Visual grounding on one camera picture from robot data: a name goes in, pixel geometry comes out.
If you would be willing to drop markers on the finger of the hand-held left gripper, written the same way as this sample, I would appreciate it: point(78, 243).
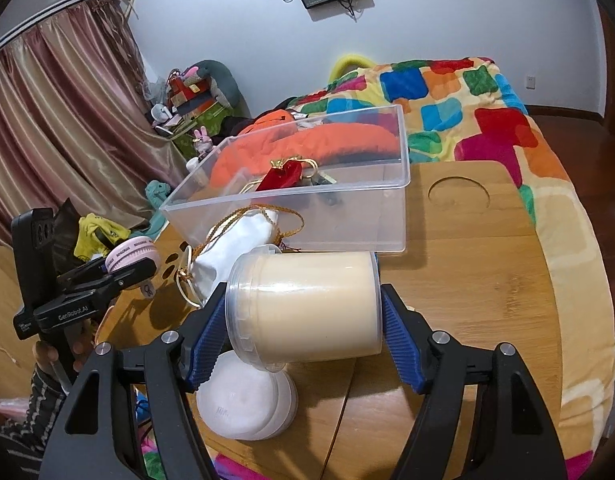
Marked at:
point(127, 280)
point(85, 274)

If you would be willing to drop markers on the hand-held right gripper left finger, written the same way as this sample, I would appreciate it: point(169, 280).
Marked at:
point(207, 332)

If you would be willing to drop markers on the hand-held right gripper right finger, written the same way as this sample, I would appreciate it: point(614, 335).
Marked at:
point(402, 340)

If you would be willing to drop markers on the pink round container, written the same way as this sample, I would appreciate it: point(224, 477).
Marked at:
point(132, 252)

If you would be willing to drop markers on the white round container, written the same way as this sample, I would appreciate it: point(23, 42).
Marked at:
point(247, 405)

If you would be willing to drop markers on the clear jar of cream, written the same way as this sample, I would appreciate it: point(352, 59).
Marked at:
point(312, 310)

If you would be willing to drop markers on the clear plastic storage box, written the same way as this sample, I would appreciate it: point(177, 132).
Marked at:
point(347, 220)

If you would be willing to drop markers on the person's left forearm striped sleeve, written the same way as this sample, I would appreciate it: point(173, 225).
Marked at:
point(32, 410)

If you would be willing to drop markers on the person's left hand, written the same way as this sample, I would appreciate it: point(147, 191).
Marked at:
point(83, 347)

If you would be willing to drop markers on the yellow cloth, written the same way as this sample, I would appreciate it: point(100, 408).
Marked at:
point(92, 237)

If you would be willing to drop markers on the teal dinosaur cloth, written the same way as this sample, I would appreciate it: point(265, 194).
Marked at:
point(160, 200)

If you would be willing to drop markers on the wooden desk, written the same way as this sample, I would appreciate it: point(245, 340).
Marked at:
point(462, 270)

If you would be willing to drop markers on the white plastic bottle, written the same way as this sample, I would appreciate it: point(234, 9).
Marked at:
point(195, 172)

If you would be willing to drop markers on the brown satin curtain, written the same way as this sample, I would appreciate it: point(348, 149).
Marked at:
point(62, 110)

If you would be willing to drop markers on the pink bunny toy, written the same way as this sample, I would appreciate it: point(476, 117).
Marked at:
point(202, 137)

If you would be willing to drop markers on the red pouch with gold trim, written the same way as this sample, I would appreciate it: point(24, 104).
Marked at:
point(282, 177)

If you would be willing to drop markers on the green patterned box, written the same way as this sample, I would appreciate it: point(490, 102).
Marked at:
point(207, 120)

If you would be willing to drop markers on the dark maroon garment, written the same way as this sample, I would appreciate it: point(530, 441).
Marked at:
point(237, 125)

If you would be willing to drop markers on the stack of colourful boxes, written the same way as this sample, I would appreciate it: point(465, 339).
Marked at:
point(187, 90)

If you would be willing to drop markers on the orange puffer jacket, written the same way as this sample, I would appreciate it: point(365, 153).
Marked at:
point(337, 140)

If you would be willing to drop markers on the grey plush toy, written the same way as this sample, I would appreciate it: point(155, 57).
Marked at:
point(222, 77)

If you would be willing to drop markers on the colourful patchwork blanket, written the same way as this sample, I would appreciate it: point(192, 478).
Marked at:
point(487, 125)

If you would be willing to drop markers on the yellow curved cushion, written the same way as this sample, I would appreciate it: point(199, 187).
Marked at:
point(342, 62)

